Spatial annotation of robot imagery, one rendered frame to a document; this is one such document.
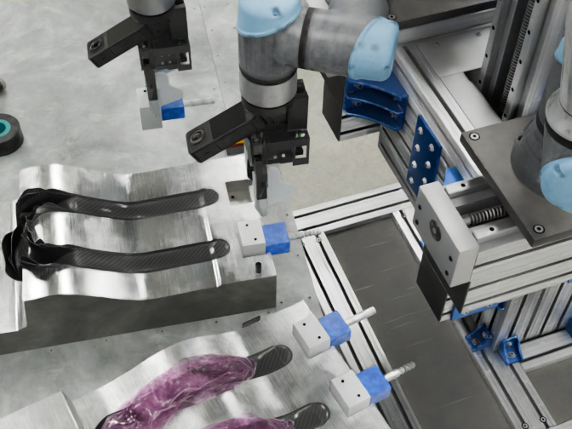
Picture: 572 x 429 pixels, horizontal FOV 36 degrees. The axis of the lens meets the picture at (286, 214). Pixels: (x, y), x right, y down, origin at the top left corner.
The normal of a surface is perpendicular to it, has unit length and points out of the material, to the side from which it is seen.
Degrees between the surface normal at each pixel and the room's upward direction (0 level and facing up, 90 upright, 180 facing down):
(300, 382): 0
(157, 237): 3
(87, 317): 90
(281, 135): 0
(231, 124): 31
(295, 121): 90
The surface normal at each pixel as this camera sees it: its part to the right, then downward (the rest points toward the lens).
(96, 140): 0.02, -0.63
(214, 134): -0.49, -0.49
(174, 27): 0.22, 0.76
